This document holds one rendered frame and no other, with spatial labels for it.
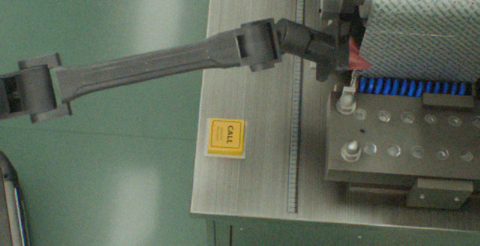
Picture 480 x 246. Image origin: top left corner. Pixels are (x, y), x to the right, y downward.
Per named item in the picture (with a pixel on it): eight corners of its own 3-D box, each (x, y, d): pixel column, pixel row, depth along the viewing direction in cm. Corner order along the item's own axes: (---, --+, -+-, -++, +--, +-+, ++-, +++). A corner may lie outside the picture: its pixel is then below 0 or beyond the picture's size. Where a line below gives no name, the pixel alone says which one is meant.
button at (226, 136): (210, 121, 173) (210, 117, 171) (244, 124, 173) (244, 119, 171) (207, 154, 170) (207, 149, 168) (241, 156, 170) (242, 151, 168)
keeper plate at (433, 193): (406, 196, 166) (417, 177, 156) (457, 199, 166) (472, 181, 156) (406, 208, 165) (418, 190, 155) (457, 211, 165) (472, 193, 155)
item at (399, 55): (351, 76, 165) (366, 28, 148) (473, 83, 165) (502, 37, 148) (351, 78, 165) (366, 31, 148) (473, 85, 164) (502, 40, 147)
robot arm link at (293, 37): (279, 45, 147) (285, 13, 148) (259, 49, 153) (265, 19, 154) (311, 56, 150) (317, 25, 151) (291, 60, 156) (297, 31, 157)
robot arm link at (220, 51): (29, 124, 141) (15, 61, 140) (34, 123, 147) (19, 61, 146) (279, 70, 146) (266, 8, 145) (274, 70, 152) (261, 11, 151)
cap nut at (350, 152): (340, 142, 157) (343, 133, 153) (360, 144, 157) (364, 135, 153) (340, 161, 156) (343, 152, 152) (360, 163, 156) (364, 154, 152)
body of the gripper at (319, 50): (323, 83, 157) (290, 73, 153) (325, 35, 161) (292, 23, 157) (345, 71, 151) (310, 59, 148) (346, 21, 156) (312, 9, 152)
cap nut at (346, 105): (336, 96, 161) (339, 86, 157) (355, 97, 161) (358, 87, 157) (335, 114, 160) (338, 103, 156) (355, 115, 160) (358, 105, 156)
